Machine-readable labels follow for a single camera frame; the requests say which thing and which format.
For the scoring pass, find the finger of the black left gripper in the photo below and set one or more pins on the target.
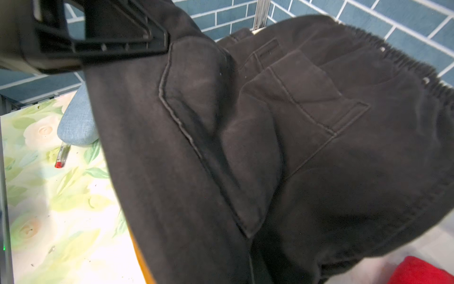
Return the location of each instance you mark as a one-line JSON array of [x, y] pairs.
[[113, 30]]

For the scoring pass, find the black garment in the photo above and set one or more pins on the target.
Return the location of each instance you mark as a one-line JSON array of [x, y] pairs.
[[290, 154]]

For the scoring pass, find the brown garment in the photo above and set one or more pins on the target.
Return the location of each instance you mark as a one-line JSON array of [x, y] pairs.
[[148, 277]]

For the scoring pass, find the red garment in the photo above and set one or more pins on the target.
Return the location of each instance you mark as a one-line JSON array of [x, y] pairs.
[[413, 270]]

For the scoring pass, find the grey blue small object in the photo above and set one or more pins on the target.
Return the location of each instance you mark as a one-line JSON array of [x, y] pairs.
[[77, 126]]

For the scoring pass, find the red capped small pen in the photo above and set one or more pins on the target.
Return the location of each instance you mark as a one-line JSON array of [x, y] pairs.
[[62, 155]]

